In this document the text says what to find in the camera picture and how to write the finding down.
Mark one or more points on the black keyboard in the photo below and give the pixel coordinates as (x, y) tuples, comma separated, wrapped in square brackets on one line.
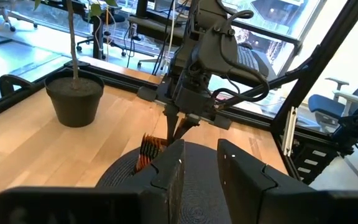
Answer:
[(249, 57)]

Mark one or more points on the black window frame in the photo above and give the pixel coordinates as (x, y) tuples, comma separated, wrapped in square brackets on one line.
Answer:
[(278, 34)]

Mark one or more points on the black slotted stand base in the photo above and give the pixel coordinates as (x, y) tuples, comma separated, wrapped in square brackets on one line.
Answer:
[(312, 161)]

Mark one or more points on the green plant in black pot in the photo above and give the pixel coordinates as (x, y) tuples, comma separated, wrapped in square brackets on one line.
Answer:
[(73, 99)]

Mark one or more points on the blue white office chair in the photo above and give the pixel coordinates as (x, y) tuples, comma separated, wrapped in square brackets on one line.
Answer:
[(331, 105)]

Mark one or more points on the orange tea packet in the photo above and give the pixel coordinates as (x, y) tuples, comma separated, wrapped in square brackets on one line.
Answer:
[(149, 152)]

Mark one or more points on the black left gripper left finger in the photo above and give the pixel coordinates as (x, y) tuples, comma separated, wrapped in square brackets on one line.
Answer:
[(166, 177)]

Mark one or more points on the black aluminium stand frame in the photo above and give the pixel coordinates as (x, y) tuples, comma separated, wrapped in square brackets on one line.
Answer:
[(322, 56)]

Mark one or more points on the round dark woven placemat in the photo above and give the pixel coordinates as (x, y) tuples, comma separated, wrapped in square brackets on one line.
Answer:
[(200, 193)]

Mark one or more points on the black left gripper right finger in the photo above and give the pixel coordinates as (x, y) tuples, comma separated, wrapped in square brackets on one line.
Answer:
[(244, 186)]

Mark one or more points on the dark office chair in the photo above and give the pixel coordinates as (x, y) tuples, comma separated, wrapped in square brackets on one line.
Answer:
[(113, 18)]

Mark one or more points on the black diagonal strut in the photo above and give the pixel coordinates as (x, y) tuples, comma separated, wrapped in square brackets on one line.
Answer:
[(278, 81)]

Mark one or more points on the black window desk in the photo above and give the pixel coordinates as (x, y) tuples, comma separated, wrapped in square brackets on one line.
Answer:
[(154, 28)]

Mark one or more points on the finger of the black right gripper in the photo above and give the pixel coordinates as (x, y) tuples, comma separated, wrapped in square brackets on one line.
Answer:
[(185, 127), (171, 124)]

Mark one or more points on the silver bracket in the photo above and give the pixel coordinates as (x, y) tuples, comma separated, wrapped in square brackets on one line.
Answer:
[(289, 130)]

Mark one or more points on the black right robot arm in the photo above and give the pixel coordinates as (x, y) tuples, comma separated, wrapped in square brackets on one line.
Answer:
[(219, 46)]

